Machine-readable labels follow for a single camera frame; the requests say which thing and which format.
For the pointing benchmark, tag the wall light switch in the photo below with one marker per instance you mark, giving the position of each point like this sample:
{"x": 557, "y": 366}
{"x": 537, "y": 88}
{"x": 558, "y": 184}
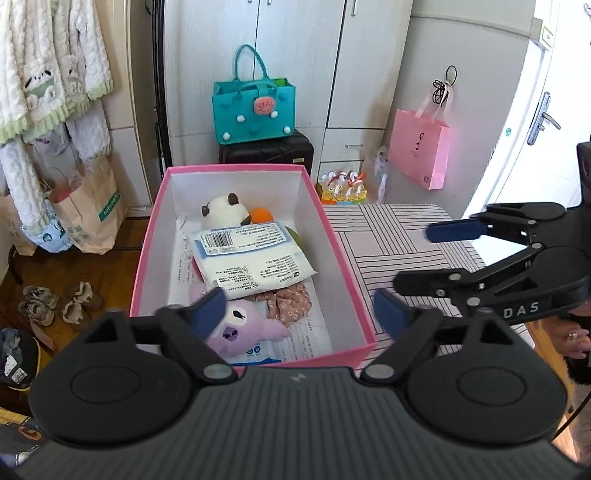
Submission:
{"x": 546, "y": 37}

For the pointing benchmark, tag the colourful milk bottle pack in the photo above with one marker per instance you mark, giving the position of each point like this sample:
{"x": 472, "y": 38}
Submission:
{"x": 342, "y": 188}

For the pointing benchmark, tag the person right hand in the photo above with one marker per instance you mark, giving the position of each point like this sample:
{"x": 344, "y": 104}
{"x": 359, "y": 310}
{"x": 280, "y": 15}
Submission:
{"x": 570, "y": 339}

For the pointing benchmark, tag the beige slippers pair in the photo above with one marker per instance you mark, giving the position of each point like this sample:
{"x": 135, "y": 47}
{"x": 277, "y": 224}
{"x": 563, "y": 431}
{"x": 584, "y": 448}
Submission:
{"x": 80, "y": 302}

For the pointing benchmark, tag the blue wet wipes pack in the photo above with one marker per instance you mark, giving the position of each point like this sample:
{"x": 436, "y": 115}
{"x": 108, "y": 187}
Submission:
{"x": 264, "y": 352}

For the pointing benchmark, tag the floral pink cloth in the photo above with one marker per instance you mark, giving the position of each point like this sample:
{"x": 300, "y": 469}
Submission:
{"x": 287, "y": 305}

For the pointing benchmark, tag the orange sponge egg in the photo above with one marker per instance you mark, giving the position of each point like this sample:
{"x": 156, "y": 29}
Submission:
{"x": 260, "y": 215}

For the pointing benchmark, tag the white fluffy robe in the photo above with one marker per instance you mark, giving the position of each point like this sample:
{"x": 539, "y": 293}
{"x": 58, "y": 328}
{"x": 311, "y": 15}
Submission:
{"x": 54, "y": 69}

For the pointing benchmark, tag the pink paper bag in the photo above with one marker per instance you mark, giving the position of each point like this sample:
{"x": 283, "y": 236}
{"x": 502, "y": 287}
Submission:
{"x": 421, "y": 139}

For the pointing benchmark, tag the silver door handle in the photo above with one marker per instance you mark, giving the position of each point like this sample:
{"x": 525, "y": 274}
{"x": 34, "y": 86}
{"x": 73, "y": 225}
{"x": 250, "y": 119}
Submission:
{"x": 541, "y": 119}

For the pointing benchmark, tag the green sponge egg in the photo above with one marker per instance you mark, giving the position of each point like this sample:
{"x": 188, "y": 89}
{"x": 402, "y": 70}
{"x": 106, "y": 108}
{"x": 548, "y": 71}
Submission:
{"x": 295, "y": 237}

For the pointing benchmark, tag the white door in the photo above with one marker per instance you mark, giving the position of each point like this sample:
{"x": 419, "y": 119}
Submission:
{"x": 548, "y": 170}

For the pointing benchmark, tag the purple plush toy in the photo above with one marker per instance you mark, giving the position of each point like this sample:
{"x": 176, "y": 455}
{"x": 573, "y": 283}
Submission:
{"x": 231, "y": 327}

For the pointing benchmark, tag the striped table cloth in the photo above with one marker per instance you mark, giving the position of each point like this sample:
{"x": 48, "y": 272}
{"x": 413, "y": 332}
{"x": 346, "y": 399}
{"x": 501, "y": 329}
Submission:
{"x": 381, "y": 240}

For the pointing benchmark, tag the pink storage box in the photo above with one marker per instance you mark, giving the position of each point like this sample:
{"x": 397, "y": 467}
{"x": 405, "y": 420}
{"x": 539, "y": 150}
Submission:
{"x": 337, "y": 331}

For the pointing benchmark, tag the black suitcase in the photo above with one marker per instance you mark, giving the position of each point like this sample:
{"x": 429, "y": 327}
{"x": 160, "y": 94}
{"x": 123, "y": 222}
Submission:
{"x": 295, "y": 149}

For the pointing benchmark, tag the brown paper bag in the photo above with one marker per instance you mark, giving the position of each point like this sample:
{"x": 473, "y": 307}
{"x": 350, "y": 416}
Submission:
{"x": 89, "y": 206}

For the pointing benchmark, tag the white round plush toy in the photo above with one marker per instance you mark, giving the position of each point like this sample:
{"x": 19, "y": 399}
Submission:
{"x": 224, "y": 212}

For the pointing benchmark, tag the teal felt handbag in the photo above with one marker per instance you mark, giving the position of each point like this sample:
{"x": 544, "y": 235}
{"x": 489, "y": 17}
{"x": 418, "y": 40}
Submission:
{"x": 247, "y": 111}

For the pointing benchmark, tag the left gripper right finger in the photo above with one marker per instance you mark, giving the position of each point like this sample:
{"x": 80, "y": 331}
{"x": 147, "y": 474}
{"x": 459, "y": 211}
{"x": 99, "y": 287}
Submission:
{"x": 472, "y": 379}

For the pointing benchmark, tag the white wipes pack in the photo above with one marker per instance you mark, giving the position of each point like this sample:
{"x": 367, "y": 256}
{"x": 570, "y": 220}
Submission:
{"x": 248, "y": 260}

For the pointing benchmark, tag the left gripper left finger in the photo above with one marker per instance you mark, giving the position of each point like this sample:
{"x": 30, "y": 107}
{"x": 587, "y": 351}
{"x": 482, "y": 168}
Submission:
{"x": 127, "y": 379}

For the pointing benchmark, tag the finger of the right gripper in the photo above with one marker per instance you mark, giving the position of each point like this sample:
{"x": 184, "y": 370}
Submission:
{"x": 530, "y": 285}
{"x": 519, "y": 223}

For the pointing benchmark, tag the grey three-door wardrobe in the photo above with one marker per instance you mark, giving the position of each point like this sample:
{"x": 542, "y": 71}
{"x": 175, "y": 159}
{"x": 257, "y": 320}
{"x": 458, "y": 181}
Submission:
{"x": 343, "y": 57}

